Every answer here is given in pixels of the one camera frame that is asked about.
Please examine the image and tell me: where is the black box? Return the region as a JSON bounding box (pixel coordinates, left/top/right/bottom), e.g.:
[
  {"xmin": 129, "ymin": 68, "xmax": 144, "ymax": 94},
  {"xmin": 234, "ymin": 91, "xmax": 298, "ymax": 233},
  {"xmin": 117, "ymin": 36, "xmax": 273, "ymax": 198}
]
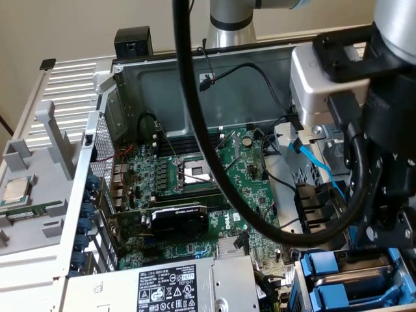
[{"xmin": 114, "ymin": 26, "xmax": 154, "ymax": 61}]

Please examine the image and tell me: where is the green motherboard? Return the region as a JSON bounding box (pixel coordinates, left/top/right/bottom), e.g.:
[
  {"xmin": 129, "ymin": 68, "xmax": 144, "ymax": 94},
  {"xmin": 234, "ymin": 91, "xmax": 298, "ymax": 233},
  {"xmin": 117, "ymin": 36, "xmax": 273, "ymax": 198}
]
[{"xmin": 110, "ymin": 125, "xmax": 295, "ymax": 271}]

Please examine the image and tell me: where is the hard drive in blue caddy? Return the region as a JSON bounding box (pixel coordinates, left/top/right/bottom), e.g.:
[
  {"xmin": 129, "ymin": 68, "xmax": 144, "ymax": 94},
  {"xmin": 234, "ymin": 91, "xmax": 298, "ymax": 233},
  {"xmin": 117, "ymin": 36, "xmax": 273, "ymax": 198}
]
[{"xmin": 294, "ymin": 239, "xmax": 416, "ymax": 312}]

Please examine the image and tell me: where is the black cable loop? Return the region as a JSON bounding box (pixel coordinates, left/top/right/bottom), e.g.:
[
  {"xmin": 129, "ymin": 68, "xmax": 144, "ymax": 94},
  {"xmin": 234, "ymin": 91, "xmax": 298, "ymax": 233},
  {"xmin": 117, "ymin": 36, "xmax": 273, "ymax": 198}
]
[{"xmin": 138, "ymin": 112, "xmax": 163, "ymax": 139}]

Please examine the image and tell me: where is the thick black camera cable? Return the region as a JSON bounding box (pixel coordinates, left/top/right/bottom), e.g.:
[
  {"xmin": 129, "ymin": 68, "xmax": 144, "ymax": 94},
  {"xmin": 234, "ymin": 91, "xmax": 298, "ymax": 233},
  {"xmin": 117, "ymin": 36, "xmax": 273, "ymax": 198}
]
[{"xmin": 171, "ymin": 0, "xmax": 370, "ymax": 247}]

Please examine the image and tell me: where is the silver CPU chip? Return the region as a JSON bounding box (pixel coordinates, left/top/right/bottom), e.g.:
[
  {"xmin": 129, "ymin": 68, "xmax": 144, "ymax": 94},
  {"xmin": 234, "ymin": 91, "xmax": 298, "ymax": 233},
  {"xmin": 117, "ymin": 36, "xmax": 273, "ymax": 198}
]
[{"xmin": 0, "ymin": 175, "xmax": 37, "ymax": 208}]

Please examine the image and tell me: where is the blue SATA wire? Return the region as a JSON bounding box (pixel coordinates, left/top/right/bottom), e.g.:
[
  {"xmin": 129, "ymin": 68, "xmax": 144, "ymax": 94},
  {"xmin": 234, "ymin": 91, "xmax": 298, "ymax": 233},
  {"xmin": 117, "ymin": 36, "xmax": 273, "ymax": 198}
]
[{"xmin": 287, "ymin": 136, "xmax": 347, "ymax": 201}]

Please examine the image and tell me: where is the black fan shroud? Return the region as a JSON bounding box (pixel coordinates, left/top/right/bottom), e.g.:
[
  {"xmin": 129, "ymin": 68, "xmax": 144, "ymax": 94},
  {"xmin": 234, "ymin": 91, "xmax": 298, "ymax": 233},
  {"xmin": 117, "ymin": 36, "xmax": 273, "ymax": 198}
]
[{"xmin": 294, "ymin": 181, "xmax": 350, "ymax": 241}]

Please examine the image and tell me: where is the metal socket cover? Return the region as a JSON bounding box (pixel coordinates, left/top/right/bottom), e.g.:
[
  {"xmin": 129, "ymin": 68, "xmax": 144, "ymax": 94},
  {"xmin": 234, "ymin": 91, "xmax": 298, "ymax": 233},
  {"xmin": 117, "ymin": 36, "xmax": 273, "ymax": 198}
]
[{"xmin": 216, "ymin": 129, "xmax": 242, "ymax": 163}]

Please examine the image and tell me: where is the black camera bracket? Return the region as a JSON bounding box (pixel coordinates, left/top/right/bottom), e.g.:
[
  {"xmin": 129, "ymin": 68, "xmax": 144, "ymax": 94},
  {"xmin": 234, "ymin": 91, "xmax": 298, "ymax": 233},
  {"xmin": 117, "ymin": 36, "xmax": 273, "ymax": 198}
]
[{"xmin": 312, "ymin": 23, "xmax": 416, "ymax": 83}]

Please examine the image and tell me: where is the metal locking lever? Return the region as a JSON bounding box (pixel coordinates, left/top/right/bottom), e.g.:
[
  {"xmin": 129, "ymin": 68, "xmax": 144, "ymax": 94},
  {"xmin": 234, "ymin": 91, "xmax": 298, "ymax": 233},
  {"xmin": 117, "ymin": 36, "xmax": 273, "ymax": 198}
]
[
  {"xmin": 155, "ymin": 120, "xmax": 179, "ymax": 162},
  {"xmin": 226, "ymin": 154, "xmax": 244, "ymax": 175}
]

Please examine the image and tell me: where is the open PC case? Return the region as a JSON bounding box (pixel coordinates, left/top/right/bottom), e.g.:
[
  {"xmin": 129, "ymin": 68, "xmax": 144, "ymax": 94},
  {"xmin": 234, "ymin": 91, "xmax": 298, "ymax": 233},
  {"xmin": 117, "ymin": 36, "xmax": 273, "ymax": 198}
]
[{"xmin": 53, "ymin": 34, "xmax": 416, "ymax": 312}]

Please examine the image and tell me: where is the silver power supply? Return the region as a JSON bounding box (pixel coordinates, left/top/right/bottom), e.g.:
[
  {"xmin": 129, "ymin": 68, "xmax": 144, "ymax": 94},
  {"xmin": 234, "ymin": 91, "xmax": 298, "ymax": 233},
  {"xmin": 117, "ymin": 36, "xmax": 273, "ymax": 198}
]
[{"xmin": 63, "ymin": 255, "xmax": 261, "ymax": 312}]

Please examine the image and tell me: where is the braided power cable bundle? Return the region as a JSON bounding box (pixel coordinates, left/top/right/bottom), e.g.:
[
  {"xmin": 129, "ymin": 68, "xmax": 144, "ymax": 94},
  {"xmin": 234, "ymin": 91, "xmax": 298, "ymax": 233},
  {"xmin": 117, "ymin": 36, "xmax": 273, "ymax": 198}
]
[{"xmin": 253, "ymin": 268, "xmax": 295, "ymax": 312}]

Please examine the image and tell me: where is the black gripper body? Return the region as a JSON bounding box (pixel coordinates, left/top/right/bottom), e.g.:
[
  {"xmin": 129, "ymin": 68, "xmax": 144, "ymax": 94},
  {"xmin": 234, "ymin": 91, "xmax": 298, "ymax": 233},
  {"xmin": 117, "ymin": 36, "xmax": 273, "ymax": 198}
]
[{"xmin": 359, "ymin": 73, "xmax": 416, "ymax": 196}]

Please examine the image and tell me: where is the black cable with plug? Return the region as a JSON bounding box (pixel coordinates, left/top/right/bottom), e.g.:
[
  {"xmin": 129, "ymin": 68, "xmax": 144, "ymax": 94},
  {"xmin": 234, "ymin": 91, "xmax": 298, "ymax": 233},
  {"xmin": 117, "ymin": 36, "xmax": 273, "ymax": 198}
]
[{"xmin": 198, "ymin": 62, "xmax": 293, "ymax": 118}]

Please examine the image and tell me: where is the grey parts rack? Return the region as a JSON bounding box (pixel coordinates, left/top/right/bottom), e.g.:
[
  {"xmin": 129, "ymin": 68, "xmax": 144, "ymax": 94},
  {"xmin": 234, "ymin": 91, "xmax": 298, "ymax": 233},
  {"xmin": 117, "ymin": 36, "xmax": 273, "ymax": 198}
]
[{"xmin": 0, "ymin": 99, "xmax": 86, "ymax": 259}]

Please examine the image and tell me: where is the black graphics card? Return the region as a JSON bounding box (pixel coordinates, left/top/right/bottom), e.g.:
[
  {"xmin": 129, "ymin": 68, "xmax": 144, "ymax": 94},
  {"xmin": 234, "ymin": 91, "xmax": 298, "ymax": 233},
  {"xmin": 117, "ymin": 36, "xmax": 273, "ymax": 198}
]
[{"xmin": 109, "ymin": 204, "xmax": 211, "ymax": 241}]

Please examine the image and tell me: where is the black RAM slot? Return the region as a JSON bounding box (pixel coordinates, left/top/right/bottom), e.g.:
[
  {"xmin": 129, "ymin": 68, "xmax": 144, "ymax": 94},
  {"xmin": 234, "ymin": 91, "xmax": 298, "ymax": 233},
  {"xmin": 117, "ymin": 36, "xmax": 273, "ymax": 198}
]
[
  {"xmin": 159, "ymin": 142, "xmax": 222, "ymax": 150},
  {"xmin": 162, "ymin": 133, "xmax": 224, "ymax": 141},
  {"xmin": 161, "ymin": 137, "xmax": 224, "ymax": 146}
]

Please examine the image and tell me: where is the green RAM stick with label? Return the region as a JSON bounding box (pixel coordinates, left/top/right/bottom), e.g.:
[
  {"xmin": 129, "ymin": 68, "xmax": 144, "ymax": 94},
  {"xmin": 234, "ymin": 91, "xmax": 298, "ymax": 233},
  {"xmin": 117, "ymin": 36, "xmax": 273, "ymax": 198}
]
[{"xmin": 0, "ymin": 200, "xmax": 64, "ymax": 225}]

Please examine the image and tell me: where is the thin looped black wire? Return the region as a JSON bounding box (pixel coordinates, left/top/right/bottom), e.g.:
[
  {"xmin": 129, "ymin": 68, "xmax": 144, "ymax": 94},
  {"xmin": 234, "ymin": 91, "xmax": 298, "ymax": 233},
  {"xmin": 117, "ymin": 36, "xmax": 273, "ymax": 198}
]
[{"xmin": 261, "ymin": 201, "xmax": 278, "ymax": 232}]

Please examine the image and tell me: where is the silver heat sink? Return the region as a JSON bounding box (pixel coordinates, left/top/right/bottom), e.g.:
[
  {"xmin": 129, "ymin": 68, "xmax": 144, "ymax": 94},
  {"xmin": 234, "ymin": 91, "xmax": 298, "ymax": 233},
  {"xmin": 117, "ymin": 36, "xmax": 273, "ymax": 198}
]
[{"xmin": 216, "ymin": 237, "xmax": 251, "ymax": 259}]

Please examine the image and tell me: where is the black wire angled plug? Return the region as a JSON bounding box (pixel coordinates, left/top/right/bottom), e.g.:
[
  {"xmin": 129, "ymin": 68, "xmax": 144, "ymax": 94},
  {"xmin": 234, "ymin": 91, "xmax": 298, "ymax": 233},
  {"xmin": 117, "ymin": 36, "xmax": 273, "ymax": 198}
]
[{"xmin": 235, "ymin": 231, "xmax": 250, "ymax": 256}]

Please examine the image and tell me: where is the silver drive cage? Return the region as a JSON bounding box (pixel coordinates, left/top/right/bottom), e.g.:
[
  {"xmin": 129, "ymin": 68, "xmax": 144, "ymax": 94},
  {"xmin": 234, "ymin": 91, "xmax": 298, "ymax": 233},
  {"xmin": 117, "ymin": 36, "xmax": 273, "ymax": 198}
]
[{"xmin": 291, "ymin": 94, "xmax": 354, "ymax": 179}]

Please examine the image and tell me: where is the CPU socket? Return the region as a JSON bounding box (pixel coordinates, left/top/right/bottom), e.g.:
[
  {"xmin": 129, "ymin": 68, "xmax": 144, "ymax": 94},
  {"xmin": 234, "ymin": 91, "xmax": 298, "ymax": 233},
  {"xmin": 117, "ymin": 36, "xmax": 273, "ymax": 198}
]
[{"xmin": 174, "ymin": 152, "xmax": 215, "ymax": 192}]

